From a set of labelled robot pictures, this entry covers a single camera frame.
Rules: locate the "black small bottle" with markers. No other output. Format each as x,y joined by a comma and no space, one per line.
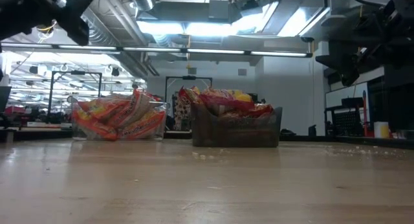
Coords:
312,130

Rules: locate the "clear plastic bin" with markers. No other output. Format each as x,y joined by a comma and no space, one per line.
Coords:
77,135

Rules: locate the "black small device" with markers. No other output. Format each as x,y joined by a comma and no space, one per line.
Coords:
288,132

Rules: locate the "red white patterned cloth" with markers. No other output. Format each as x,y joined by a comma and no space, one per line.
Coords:
182,117

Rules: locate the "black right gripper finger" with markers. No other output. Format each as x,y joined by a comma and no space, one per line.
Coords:
339,60
351,75

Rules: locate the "white yellow roll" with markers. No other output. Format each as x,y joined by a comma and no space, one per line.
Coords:
381,130

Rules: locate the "black monitor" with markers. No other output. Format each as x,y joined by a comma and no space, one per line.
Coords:
4,99

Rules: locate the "long pendant light bar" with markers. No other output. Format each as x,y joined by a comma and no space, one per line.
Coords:
152,50

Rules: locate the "black perforated rack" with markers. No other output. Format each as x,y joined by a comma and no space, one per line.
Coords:
346,122

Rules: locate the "gray plastic bin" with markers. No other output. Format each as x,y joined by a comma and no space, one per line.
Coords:
233,133

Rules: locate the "red upright tool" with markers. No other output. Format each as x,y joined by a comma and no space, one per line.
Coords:
365,114

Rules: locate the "gray wall vent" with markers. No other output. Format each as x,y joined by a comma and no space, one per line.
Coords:
242,72
191,71

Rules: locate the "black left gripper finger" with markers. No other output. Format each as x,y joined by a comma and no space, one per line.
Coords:
79,31
81,4

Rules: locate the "black station frame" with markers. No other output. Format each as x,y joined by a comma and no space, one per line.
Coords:
77,72
189,77

